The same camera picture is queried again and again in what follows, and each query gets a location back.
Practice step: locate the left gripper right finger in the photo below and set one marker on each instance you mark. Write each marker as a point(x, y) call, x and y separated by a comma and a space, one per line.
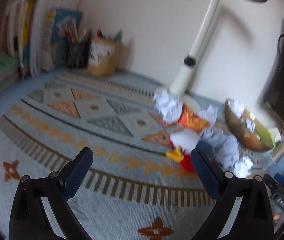
point(254, 219)

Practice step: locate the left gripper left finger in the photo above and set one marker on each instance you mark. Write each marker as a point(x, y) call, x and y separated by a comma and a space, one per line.
point(28, 218)

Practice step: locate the paper ball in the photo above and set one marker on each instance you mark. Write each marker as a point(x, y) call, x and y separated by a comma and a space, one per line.
point(209, 115)
point(226, 152)
point(168, 105)

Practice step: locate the white red duck plush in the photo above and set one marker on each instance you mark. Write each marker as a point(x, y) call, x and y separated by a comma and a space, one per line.
point(182, 143)

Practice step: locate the orange snack wrapper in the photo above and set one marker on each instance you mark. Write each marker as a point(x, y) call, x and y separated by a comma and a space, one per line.
point(192, 121)

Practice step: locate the paper ball front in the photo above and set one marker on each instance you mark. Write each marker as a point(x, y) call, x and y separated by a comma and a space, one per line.
point(209, 115)

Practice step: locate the brown wooden bowl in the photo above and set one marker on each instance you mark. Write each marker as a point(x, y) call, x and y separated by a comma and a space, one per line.
point(248, 130)

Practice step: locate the patterned blue woven mat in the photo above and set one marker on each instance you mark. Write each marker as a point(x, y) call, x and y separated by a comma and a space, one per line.
point(132, 190)

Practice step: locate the black mesh pen holder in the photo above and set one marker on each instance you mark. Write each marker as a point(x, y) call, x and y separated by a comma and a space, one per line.
point(78, 54)

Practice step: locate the yellow paper pen holder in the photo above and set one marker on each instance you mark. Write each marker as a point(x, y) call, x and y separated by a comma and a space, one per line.
point(104, 57)

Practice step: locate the blue cover book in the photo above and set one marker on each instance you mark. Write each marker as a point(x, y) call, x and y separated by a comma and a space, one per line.
point(54, 39)

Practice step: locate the white desk lamp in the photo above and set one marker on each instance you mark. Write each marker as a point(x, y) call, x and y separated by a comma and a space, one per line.
point(181, 81)

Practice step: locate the yellow spine book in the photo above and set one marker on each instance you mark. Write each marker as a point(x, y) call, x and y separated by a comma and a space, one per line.
point(25, 23)

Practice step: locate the white paper stack upright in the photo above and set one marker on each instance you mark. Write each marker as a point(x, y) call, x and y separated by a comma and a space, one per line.
point(42, 28)

